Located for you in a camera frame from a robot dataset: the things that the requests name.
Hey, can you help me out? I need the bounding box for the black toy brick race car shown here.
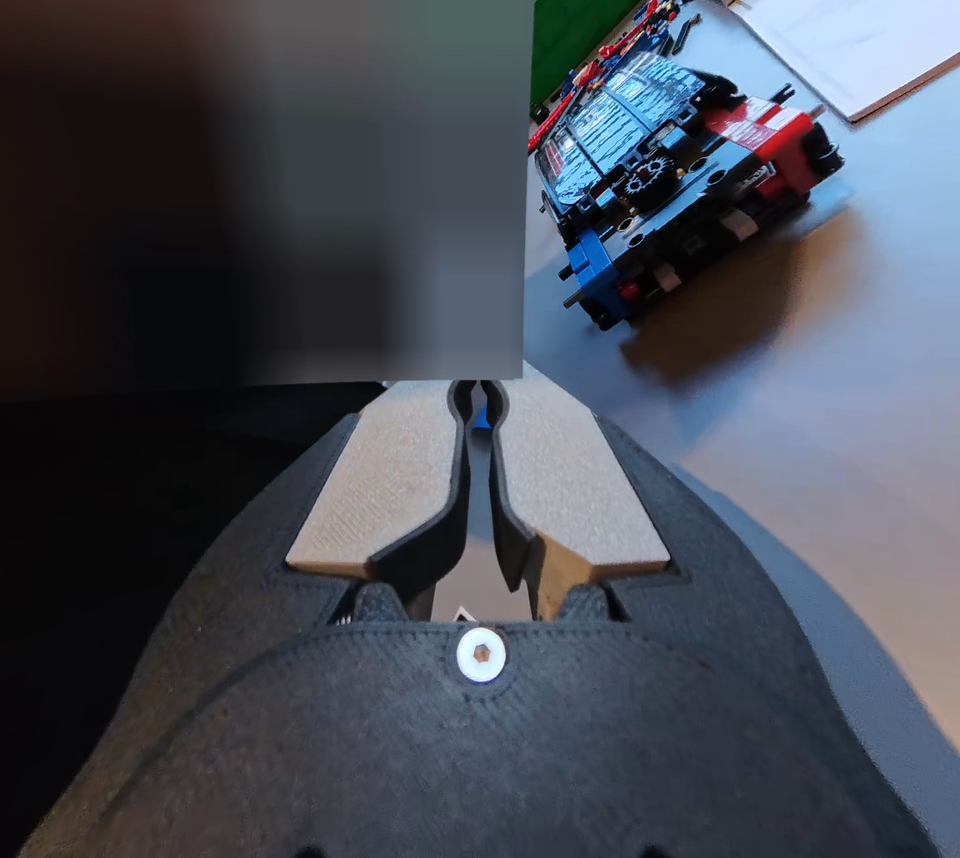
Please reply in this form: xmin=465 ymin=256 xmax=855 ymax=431
xmin=527 ymin=52 xmax=846 ymax=333

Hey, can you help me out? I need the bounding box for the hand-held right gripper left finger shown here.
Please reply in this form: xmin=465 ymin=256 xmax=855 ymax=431
xmin=285 ymin=380 xmax=472 ymax=604

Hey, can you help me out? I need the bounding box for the pile of loose brick parts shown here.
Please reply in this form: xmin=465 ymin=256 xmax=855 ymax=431
xmin=528 ymin=0 xmax=706 ymax=124

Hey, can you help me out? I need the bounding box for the white printed instruction sheet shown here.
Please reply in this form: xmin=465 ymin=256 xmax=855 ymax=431
xmin=731 ymin=0 xmax=960 ymax=124

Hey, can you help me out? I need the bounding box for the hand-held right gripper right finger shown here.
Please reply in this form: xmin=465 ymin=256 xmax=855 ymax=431
xmin=480 ymin=362 xmax=672 ymax=593

